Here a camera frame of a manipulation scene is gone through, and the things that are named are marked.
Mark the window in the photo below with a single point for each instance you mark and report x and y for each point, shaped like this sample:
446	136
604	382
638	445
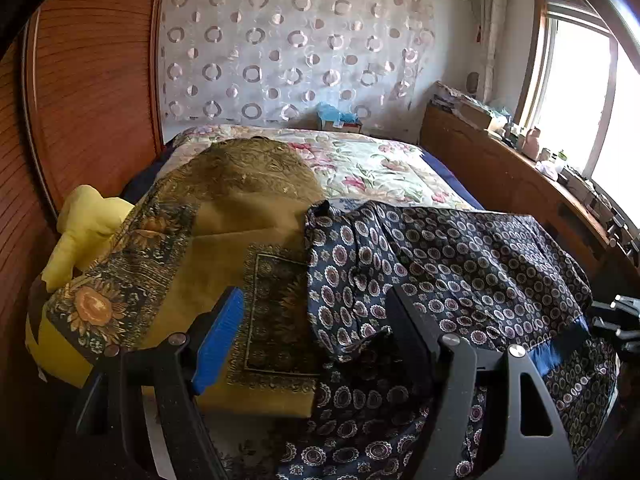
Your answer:
570	90

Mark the blue plastic bag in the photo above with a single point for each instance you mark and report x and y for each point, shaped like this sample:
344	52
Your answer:
335	112

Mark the dark cloth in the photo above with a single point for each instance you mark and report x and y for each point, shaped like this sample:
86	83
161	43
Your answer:
145	175

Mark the pile of papers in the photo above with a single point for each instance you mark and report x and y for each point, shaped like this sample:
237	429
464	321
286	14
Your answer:
447	95

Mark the wooden slatted wardrobe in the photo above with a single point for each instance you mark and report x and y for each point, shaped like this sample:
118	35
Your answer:
90	60

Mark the yellow plush toy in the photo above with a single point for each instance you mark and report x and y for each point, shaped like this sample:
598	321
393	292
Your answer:
85	225

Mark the navy circle-patterned garment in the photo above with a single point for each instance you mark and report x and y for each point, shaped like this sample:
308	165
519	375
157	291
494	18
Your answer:
450	270

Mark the small cardboard box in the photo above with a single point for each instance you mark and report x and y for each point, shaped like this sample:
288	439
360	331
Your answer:
345	126

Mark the small metal stands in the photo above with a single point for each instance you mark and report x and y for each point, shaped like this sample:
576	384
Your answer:
622	232

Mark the white plastic bag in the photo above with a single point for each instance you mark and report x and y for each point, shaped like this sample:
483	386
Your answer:
548	170

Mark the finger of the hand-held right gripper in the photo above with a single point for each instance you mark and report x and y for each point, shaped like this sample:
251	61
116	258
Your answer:
620	307
627	340

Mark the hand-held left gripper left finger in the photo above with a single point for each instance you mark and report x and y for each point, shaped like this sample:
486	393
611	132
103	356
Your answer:
220	340

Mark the white window curtain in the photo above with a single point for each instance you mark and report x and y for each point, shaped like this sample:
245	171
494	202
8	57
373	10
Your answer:
492	35

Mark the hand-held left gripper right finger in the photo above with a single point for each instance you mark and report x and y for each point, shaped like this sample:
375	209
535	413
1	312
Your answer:
415	340

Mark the sheer circle-patterned curtain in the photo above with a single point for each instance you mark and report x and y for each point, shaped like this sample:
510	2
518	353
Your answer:
300	40

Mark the olive sunflower cloth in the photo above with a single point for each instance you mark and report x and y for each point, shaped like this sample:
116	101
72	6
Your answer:
225	220

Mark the green-capped bottle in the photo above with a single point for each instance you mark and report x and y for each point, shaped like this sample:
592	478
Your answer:
561	157

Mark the pink container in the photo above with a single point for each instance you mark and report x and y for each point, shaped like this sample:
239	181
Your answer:
531	142

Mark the floral quilt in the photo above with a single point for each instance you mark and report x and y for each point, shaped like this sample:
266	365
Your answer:
370	165

